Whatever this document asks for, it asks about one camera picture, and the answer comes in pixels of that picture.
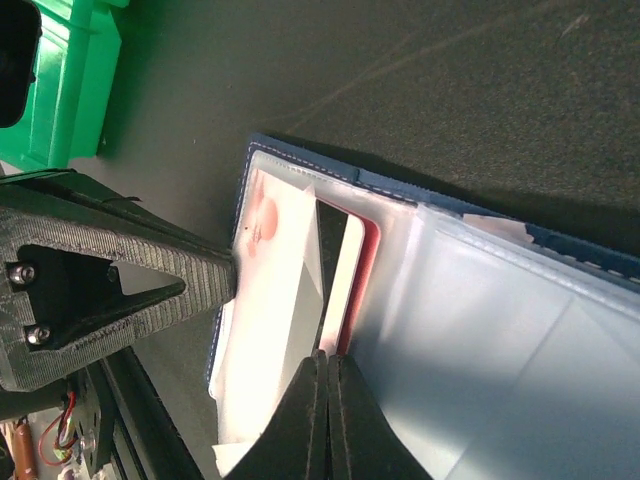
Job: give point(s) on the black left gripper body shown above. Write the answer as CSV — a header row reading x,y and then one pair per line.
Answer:
x,y
65,200

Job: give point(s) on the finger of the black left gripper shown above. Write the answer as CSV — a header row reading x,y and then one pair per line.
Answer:
x,y
115,295

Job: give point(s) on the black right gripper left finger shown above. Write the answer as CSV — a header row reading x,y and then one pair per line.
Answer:
x,y
293,445

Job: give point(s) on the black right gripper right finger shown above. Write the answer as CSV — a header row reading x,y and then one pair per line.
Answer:
x,y
361,443

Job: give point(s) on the navy blue card holder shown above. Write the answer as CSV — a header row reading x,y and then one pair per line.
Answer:
x,y
496,349

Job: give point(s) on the white card black stripe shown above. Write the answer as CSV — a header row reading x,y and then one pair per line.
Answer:
x,y
297,259

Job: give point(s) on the red card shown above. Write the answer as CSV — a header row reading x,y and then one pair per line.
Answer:
x,y
361,279

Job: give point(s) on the green end storage bin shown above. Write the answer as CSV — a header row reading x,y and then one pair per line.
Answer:
x,y
74,69

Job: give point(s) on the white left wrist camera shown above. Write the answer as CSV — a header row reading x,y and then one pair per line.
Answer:
x,y
21,30

